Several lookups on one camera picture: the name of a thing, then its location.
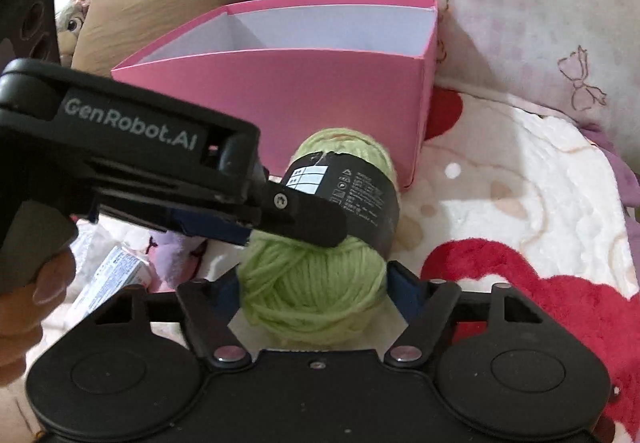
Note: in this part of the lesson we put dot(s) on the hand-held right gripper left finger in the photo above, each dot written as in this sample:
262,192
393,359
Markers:
228,297

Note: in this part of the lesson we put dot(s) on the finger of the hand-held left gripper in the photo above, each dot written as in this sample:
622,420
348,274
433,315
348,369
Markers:
215,228
305,218

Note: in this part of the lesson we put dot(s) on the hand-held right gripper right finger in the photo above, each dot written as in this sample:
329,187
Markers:
402,293

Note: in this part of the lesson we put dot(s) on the green yarn ball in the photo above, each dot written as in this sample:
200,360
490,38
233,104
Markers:
310,283

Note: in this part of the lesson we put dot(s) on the small white carton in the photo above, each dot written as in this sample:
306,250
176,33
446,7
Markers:
112,278

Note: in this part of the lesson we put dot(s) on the pink cardboard box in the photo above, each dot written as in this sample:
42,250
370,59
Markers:
325,93

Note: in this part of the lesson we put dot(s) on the person's left hand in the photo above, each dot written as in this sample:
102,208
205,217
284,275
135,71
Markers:
47,288

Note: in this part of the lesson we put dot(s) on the grey bunny plush toy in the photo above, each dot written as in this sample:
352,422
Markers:
75,18

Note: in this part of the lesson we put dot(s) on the white red heart printed blanket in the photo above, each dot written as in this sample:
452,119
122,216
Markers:
525,203

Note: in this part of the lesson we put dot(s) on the pink checked pillow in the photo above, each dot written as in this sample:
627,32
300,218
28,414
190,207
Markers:
500,23

